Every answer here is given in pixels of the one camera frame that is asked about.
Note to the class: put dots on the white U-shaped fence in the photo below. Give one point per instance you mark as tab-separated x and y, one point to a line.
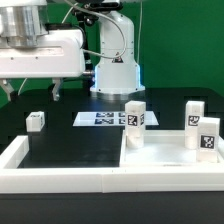
13	179

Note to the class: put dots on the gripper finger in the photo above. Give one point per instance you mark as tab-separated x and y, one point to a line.
57	83
7	88

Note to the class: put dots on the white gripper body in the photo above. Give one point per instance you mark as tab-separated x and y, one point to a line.
58	54

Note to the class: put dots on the white sheet with tags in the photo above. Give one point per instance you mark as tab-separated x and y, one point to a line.
111	118

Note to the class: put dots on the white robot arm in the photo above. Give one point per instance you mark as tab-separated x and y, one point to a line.
32	47

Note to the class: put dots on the white square table top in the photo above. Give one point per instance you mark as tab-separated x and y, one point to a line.
164	148

